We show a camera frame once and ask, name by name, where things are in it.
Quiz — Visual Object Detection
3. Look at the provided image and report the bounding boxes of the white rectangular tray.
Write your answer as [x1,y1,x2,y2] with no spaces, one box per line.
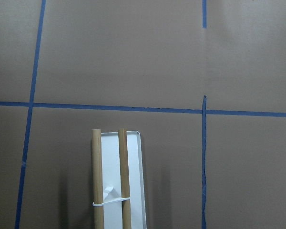
[101,131,147,229]

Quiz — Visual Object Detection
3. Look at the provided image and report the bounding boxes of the left wooden rack rod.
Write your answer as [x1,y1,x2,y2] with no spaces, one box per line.
[118,129,132,229]

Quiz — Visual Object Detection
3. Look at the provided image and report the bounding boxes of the wooden rack rod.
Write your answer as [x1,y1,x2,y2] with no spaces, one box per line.
[92,129,104,229]
[118,129,132,229]

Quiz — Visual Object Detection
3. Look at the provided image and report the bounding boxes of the right wooden rack rod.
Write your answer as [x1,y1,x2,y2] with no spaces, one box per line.
[92,129,104,229]

